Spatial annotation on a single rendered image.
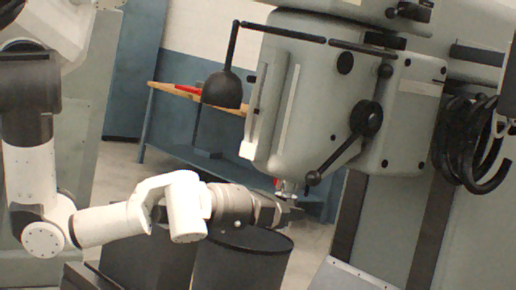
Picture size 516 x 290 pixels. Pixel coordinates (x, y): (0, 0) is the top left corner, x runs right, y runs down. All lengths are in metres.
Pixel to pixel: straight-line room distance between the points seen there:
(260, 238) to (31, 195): 2.53
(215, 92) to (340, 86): 0.25
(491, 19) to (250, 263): 1.96
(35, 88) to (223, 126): 6.82
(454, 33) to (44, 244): 0.93
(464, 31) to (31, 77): 0.91
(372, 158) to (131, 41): 7.34
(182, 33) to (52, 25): 7.48
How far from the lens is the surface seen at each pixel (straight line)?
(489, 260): 1.82
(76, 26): 1.36
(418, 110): 1.52
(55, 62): 1.25
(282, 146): 1.35
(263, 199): 1.40
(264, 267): 3.38
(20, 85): 1.23
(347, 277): 1.83
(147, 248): 1.77
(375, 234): 1.79
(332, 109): 1.35
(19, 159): 1.30
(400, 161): 1.51
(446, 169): 1.48
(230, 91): 1.24
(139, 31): 8.72
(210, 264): 3.41
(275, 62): 1.33
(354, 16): 1.32
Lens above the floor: 1.57
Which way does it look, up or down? 8 degrees down
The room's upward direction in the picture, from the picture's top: 12 degrees clockwise
